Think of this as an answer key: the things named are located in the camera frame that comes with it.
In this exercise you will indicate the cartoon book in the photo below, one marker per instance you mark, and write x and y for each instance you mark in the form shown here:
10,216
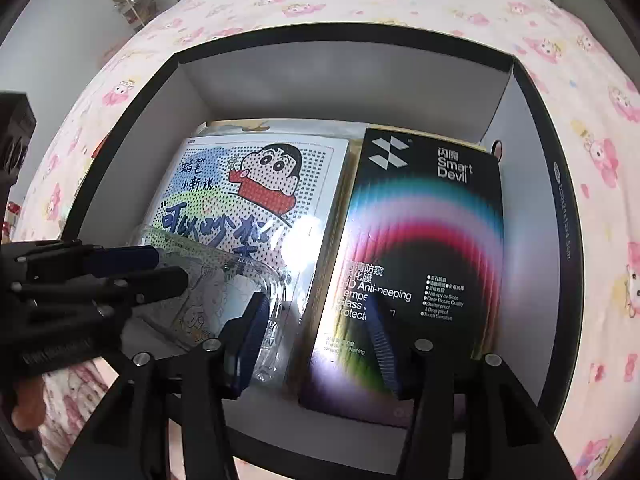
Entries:
240,195

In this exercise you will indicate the clear plastic card holder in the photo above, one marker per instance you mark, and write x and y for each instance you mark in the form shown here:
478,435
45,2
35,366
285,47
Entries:
215,290

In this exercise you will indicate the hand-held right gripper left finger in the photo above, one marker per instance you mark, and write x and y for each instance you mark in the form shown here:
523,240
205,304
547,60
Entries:
247,342

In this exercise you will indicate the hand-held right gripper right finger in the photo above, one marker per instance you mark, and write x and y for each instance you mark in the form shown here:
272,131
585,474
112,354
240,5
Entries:
385,355

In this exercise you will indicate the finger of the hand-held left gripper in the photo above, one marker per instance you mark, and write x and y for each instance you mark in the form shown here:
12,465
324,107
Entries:
155,282
125,258

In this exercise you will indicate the black rainbow screen protector box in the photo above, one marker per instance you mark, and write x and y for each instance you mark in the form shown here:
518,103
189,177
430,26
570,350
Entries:
425,240

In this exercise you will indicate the white storage rack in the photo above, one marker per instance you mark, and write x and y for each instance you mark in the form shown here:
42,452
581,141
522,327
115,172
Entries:
131,2

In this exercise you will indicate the person's left hand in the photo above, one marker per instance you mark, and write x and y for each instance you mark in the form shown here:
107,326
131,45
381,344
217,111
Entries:
30,405

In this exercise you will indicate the black storage box container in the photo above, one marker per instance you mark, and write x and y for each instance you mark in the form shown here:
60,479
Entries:
325,75

